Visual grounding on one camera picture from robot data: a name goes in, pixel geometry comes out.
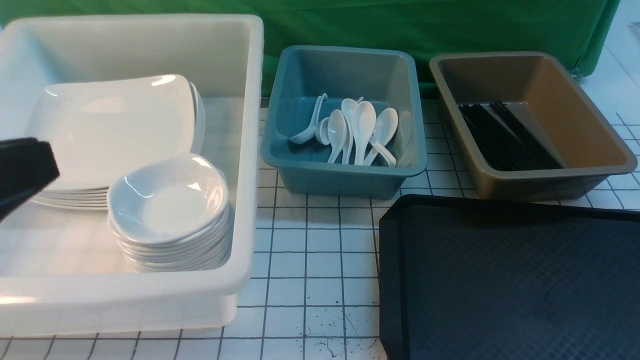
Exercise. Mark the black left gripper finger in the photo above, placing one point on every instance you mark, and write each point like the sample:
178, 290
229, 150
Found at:
27, 166

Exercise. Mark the large white square plate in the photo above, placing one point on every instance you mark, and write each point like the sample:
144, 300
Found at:
101, 130

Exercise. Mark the stack of white square plates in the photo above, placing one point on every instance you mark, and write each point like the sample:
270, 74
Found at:
96, 198

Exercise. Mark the large white plastic tub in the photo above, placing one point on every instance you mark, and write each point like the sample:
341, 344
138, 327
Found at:
62, 272

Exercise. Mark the stack of white bowls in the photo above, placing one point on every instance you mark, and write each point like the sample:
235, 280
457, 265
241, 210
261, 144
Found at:
174, 215

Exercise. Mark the small white spoon behind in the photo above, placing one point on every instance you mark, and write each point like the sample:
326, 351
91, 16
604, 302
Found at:
322, 132

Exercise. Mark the teal plastic bin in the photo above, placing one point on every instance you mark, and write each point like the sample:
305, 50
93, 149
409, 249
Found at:
310, 84

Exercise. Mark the black serving tray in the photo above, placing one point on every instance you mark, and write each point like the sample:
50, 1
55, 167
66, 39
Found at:
471, 279

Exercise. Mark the black chopsticks in bin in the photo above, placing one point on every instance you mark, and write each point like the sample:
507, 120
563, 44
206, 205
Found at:
504, 142

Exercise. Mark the brown plastic bin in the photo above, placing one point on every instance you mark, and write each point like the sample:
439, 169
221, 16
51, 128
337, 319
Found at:
547, 100

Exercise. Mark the green backdrop cloth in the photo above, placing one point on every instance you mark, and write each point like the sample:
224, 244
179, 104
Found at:
572, 31

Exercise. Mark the white spoon long handle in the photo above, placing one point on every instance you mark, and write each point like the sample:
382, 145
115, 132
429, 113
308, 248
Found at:
348, 108

